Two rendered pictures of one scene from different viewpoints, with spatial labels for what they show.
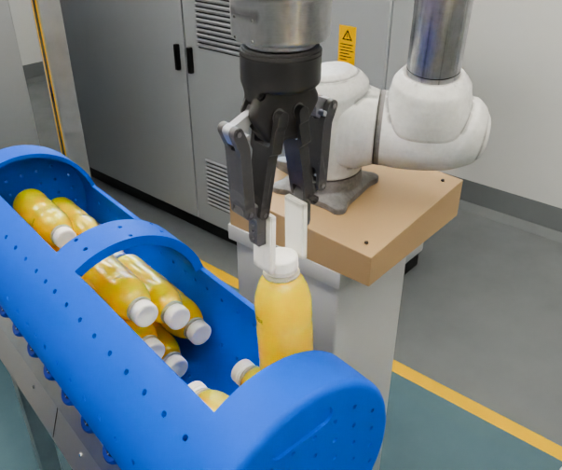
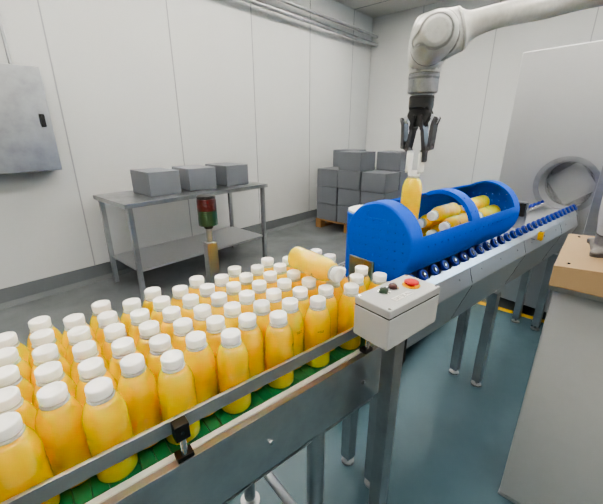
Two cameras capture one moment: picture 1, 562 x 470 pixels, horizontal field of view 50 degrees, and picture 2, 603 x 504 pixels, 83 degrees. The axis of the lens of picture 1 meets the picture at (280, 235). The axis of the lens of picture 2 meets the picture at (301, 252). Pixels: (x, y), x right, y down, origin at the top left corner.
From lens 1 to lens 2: 121 cm
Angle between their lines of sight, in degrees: 81
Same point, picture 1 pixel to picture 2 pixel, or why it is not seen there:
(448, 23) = not seen: outside the picture
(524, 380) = not seen: outside the picture
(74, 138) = (593, 221)
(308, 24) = (412, 86)
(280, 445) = (370, 213)
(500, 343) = not seen: outside the picture
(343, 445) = (390, 238)
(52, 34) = not seen: outside the picture
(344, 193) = not seen: outside the picture
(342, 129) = not seen: outside the picture
